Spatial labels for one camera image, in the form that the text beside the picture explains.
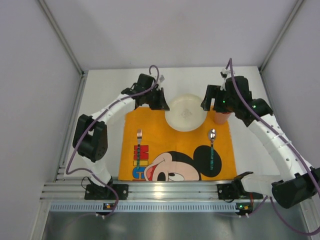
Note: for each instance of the pink plastic cup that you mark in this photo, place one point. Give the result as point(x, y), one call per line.
point(220, 118)

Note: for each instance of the perforated grey cable duct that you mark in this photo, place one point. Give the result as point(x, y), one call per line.
point(150, 207)

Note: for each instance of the spoon with teal handle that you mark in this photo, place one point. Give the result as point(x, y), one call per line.
point(212, 136)

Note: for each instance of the cream round plate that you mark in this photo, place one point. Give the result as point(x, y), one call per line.
point(185, 113)

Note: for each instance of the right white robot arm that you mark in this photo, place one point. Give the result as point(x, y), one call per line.
point(298, 180)

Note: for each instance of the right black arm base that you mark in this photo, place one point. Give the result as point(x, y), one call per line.
point(227, 192)

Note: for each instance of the orange Mickey Mouse placemat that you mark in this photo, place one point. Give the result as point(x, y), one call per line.
point(170, 155)

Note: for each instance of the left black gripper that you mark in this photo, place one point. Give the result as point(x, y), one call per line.
point(152, 97)

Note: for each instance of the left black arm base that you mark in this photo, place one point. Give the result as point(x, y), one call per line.
point(96, 192)

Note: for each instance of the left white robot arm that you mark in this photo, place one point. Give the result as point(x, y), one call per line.
point(90, 141)

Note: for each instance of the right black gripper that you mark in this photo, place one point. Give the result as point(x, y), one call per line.
point(213, 96)

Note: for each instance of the aluminium mounting rail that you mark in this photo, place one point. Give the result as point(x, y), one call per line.
point(73, 189)

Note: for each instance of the fork with teal handle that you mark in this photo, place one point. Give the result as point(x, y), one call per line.
point(139, 141)

